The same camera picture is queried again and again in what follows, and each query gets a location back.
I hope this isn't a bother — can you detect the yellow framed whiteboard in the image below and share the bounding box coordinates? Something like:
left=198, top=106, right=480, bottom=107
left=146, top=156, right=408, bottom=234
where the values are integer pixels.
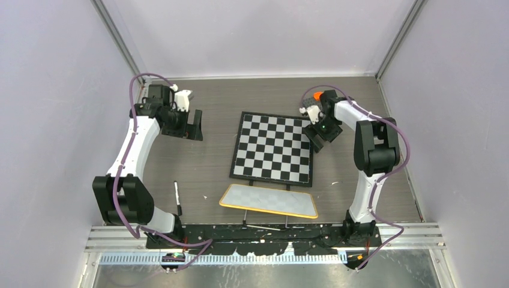
left=219, top=184, right=319, bottom=219

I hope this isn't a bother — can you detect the black white marker pen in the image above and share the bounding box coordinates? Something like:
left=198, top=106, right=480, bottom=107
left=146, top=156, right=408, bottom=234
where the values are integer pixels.
left=173, top=181, right=182, bottom=217

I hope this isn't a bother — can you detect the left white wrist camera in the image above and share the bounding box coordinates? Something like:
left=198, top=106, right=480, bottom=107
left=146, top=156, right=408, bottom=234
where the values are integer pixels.
left=174, top=89, right=193, bottom=112

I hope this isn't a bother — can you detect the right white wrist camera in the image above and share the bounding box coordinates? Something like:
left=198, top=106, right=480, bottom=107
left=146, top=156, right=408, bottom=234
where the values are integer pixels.
left=299, top=105, right=322, bottom=124

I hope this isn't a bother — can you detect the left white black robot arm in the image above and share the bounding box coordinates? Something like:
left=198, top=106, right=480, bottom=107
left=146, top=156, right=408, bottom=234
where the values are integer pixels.
left=92, top=85, right=203, bottom=248

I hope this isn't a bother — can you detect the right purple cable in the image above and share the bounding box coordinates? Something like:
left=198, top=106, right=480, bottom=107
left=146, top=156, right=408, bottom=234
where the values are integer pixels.
left=300, top=85, right=412, bottom=272

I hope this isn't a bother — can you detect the purple cable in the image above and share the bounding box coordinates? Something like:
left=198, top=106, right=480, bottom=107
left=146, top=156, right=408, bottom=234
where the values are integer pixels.
left=112, top=73, right=214, bottom=272
left=300, top=85, right=412, bottom=272

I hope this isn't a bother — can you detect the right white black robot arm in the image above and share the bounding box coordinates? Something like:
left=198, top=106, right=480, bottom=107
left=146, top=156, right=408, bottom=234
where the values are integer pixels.
left=299, top=89, right=400, bottom=246

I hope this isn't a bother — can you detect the black white checkerboard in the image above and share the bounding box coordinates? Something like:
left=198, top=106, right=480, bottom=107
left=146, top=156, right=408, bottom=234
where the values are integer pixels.
left=229, top=111, right=313, bottom=187

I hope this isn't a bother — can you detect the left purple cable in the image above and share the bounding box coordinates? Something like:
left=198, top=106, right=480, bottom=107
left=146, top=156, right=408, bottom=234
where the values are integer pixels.
left=112, top=73, right=214, bottom=272

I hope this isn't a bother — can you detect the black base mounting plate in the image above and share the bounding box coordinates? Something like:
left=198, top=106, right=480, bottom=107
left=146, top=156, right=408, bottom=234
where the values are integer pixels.
left=145, top=223, right=382, bottom=256

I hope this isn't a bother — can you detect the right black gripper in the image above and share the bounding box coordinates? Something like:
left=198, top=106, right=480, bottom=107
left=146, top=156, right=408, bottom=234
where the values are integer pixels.
left=303, top=115, right=343, bottom=153

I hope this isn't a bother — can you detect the grey lego baseplate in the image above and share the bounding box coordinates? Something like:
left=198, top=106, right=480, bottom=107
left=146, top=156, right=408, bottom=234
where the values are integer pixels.
left=299, top=97, right=323, bottom=116

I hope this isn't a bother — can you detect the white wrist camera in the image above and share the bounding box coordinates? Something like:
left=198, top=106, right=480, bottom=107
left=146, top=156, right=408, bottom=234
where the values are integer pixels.
left=174, top=89, right=193, bottom=112
left=299, top=105, right=322, bottom=124

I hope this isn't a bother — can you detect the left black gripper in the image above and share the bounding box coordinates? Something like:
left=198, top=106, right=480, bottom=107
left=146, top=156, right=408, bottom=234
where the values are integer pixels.
left=163, top=106, right=203, bottom=141

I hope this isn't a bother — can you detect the orange curved block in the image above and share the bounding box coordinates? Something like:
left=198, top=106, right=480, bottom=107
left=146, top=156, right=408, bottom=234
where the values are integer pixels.
left=313, top=91, right=323, bottom=101

